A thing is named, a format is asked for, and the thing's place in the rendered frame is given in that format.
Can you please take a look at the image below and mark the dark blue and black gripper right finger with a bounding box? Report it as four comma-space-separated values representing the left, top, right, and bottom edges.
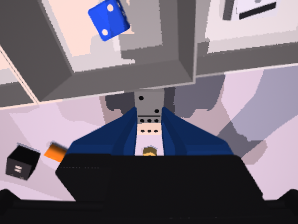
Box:
161, 106, 234, 155

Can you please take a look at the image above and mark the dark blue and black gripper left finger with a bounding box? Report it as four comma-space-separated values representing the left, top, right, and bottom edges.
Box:
64, 107, 138, 156

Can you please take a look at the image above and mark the black 9v battery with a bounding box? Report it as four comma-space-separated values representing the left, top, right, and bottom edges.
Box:
5, 145, 41, 181

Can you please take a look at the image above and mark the grey rack of labelled bins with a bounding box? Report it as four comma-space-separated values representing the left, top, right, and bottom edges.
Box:
0, 0, 298, 110

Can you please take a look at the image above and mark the orange cylinder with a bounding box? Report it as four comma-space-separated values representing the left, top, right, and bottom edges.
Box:
44, 144, 66, 162

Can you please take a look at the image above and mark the brass hex nut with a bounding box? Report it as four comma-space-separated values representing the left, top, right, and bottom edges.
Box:
143, 147, 157, 155

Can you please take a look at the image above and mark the white domino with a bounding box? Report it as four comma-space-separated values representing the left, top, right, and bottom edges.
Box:
134, 88, 164, 135

